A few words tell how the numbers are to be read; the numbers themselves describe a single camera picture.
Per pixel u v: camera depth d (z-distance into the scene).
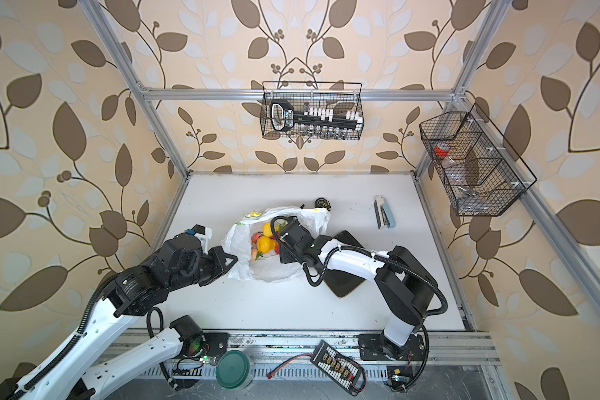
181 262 0.49
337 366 0.70
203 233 0.63
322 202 1.06
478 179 0.83
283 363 0.72
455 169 0.71
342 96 0.91
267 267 0.90
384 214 1.02
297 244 0.66
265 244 0.91
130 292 0.44
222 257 0.59
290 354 0.74
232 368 0.63
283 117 0.85
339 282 0.88
